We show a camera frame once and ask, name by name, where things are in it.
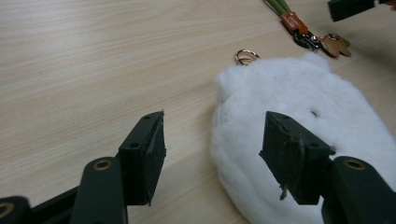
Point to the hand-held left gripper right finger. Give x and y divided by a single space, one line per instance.
292 158

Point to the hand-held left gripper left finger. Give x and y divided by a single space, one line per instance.
141 161

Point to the brown bear charm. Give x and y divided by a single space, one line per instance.
336 46

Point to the white plush toy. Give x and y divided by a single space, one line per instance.
299 90

